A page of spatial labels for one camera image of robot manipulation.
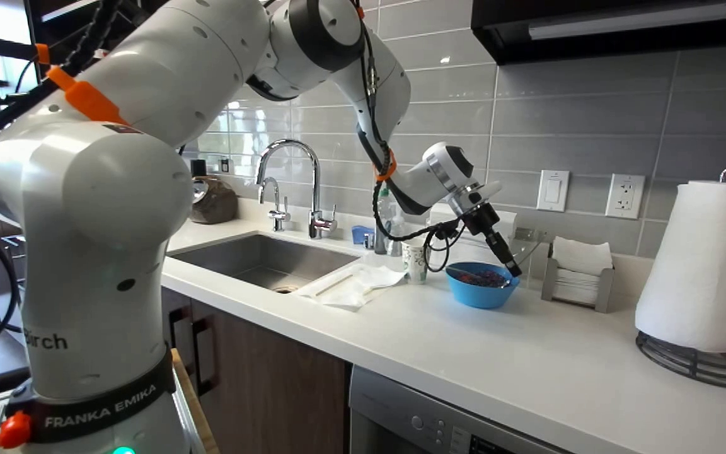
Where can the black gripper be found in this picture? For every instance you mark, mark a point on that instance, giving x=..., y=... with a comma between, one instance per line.
x=483, y=219

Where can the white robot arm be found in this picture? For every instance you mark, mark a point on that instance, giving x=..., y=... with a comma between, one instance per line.
x=91, y=173

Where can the colourful cereal pieces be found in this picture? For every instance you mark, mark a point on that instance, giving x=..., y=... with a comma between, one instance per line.
x=479, y=279

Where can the blue bowl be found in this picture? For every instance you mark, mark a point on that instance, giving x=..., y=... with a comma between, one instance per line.
x=475, y=295

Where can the white paper coffee cup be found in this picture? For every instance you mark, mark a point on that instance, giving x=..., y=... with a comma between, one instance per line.
x=413, y=262

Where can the dish soap bottle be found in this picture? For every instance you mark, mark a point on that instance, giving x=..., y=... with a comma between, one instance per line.
x=387, y=227

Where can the napkin holder with napkins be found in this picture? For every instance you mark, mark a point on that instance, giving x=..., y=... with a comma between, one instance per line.
x=578, y=272

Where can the blue sponge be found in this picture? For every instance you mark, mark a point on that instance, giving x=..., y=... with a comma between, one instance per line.
x=360, y=236

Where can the white cloth on counter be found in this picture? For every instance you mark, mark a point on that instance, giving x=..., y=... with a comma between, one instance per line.
x=353, y=283

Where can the white electrical outlet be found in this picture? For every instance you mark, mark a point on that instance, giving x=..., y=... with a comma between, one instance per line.
x=622, y=195

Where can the chrome kitchen faucet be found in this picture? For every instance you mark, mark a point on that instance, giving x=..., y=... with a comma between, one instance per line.
x=275, y=178

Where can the black range hood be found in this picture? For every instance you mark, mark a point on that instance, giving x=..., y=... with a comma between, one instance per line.
x=522, y=32

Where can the stainless steel sink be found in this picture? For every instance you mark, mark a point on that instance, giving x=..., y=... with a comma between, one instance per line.
x=263, y=261

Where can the stainless dishwasher control panel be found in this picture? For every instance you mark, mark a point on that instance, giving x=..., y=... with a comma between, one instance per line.
x=389, y=416

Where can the white paper towel roll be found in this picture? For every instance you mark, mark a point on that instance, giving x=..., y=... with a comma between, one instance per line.
x=683, y=295

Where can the dark object behind sink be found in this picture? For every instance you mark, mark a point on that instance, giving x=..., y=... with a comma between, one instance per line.
x=212, y=203

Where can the wooden cabinet door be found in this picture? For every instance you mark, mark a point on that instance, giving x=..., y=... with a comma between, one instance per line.
x=257, y=388

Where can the white light switch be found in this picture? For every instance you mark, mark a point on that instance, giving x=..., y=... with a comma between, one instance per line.
x=552, y=189

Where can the black wire towel holder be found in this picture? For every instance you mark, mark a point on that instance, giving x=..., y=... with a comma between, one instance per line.
x=683, y=362

